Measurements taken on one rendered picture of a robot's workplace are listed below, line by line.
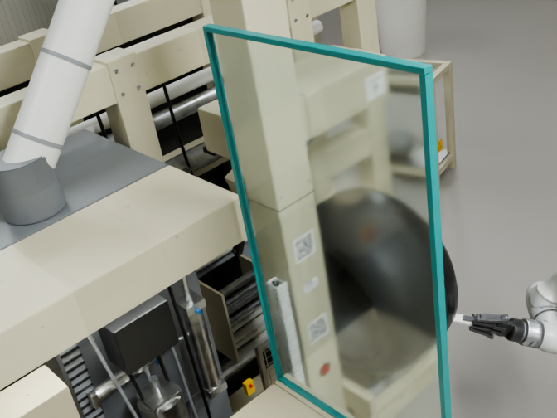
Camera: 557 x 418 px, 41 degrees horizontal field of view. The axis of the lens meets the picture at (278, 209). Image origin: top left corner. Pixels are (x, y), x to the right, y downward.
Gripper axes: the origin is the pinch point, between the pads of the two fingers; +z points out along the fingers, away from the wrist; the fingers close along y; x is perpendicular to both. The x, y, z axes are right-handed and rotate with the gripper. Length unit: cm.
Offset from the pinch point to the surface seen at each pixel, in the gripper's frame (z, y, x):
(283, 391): 58, -20, -44
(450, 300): 9.9, -15.6, -4.2
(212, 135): 90, -27, 31
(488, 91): -130, 207, 368
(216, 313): 76, 25, 0
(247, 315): 66, 28, 3
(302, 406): 54, -24, -49
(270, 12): 81, -89, 15
